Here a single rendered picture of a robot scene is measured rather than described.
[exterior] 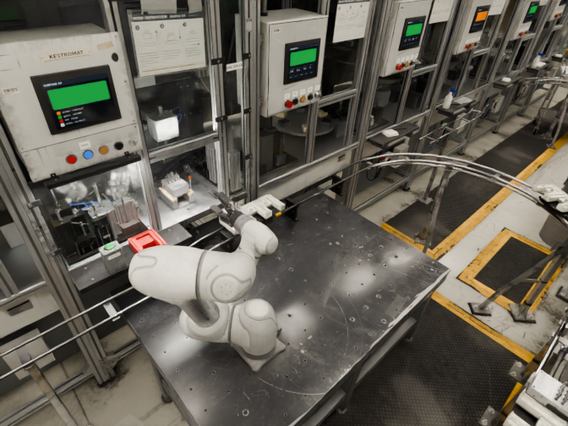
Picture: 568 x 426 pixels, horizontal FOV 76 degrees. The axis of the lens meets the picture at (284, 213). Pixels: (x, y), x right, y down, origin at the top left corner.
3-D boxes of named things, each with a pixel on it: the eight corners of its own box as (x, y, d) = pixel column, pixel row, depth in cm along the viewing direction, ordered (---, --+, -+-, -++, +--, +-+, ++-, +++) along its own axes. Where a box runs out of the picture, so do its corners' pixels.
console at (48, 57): (35, 186, 130) (-25, 49, 102) (14, 155, 146) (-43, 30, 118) (145, 152, 153) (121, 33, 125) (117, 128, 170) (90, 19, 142)
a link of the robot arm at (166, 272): (232, 346, 154) (182, 341, 155) (238, 308, 162) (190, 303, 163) (196, 297, 87) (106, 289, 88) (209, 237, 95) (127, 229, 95)
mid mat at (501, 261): (527, 322, 261) (527, 320, 260) (455, 278, 292) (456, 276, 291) (568, 259, 317) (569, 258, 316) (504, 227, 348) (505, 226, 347)
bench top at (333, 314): (237, 486, 123) (237, 482, 120) (110, 297, 182) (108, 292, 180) (449, 274, 207) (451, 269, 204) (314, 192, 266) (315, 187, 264)
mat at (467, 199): (436, 263, 305) (436, 261, 304) (378, 227, 338) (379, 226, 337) (603, 107, 632) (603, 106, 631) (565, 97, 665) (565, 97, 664)
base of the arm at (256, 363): (293, 343, 162) (294, 335, 159) (254, 374, 150) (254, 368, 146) (267, 317, 173) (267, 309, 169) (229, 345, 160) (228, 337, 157)
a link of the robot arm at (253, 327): (275, 358, 150) (276, 326, 137) (231, 353, 151) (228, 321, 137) (278, 324, 163) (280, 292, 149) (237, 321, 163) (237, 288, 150)
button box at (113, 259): (110, 274, 159) (102, 254, 152) (102, 264, 163) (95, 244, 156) (127, 265, 163) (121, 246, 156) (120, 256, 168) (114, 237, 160)
